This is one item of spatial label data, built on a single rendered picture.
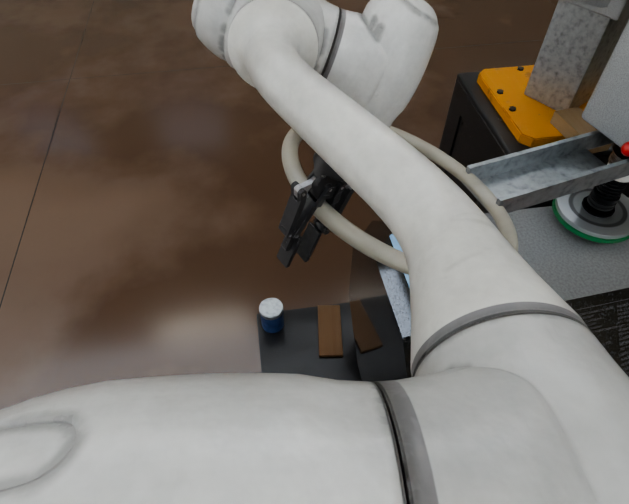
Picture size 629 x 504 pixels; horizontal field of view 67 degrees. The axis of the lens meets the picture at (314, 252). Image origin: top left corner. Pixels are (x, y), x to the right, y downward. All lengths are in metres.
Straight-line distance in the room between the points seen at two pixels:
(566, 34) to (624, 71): 0.76
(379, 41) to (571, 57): 1.45
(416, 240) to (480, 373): 0.14
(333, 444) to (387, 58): 0.51
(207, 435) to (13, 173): 3.16
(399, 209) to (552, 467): 0.22
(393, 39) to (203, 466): 0.53
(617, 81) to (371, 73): 0.77
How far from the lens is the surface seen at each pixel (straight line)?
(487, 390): 0.21
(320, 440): 0.17
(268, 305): 2.03
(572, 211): 1.49
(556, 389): 0.23
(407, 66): 0.63
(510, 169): 1.21
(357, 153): 0.40
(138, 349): 2.21
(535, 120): 2.02
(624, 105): 1.29
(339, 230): 0.74
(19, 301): 2.59
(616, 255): 1.51
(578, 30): 1.99
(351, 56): 0.61
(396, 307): 1.29
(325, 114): 0.43
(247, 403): 0.18
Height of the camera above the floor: 1.83
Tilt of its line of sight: 50 degrees down
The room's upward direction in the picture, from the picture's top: straight up
